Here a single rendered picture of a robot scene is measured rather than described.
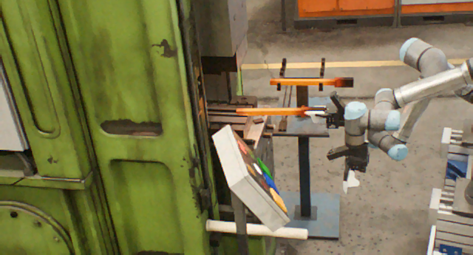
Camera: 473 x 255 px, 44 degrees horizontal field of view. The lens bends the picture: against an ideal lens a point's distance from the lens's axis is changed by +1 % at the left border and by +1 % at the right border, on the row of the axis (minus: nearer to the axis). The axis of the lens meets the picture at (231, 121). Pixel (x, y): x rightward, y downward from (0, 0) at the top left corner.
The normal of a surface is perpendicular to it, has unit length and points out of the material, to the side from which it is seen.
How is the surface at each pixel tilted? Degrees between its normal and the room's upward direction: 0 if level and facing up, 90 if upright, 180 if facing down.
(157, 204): 90
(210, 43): 90
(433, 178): 0
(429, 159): 0
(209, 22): 90
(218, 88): 90
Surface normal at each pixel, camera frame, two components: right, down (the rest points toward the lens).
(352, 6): -0.13, 0.52
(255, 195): 0.20, 0.49
